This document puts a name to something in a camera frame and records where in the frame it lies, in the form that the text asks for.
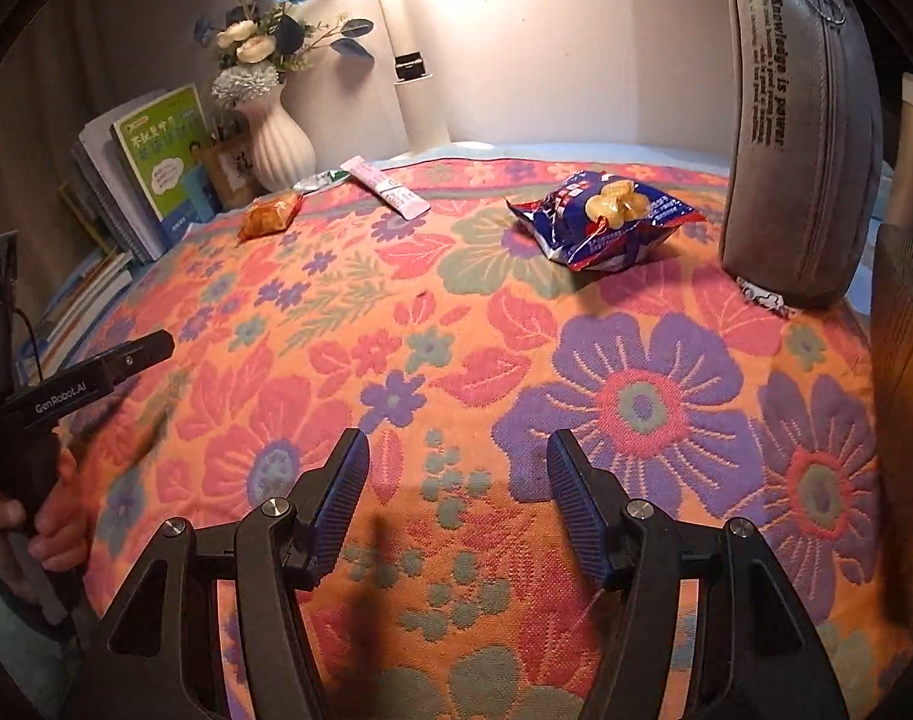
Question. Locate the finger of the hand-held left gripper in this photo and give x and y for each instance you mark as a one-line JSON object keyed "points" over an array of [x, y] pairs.
{"points": [[137, 356]]}

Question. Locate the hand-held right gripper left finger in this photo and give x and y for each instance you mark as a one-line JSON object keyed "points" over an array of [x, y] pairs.
{"points": [[344, 495]]}

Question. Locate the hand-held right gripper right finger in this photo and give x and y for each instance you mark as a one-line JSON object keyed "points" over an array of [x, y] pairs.
{"points": [[576, 502]]}

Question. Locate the blue snack packet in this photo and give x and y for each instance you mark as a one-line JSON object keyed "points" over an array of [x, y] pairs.
{"points": [[606, 221]]}

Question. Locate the person's left hand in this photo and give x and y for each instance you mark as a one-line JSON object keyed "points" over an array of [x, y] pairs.
{"points": [[55, 517]]}

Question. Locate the stack of books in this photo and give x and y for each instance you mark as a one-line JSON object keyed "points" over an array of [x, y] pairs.
{"points": [[107, 195]]}

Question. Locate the floral woven mat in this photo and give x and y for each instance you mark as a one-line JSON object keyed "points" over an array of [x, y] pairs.
{"points": [[441, 360]]}

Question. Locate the orange snack packet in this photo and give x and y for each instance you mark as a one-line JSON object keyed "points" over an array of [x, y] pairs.
{"points": [[270, 216]]}

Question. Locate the green cover book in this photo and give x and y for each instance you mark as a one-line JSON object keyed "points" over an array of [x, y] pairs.
{"points": [[167, 157]]}

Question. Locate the brown paper pen holder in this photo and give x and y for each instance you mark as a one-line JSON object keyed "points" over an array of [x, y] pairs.
{"points": [[231, 172]]}

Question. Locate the green and white wrapper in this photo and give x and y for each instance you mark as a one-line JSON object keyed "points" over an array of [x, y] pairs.
{"points": [[317, 181]]}

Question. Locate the white ribbed vase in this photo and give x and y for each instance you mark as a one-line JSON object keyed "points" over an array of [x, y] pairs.
{"points": [[276, 142]]}

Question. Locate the small patterned wrapper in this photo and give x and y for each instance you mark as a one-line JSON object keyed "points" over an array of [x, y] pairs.
{"points": [[764, 296]]}

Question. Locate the pink sachet strip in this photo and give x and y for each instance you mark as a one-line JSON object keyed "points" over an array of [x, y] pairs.
{"points": [[385, 187]]}

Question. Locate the blue and white artificial flowers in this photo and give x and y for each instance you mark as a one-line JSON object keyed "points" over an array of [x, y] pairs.
{"points": [[250, 45]]}

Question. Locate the white desk lamp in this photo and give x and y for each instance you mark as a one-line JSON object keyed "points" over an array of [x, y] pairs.
{"points": [[426, 90]]}

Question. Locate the grey pencil case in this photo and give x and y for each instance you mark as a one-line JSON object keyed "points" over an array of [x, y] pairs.
{"points": [[801, 135]]}

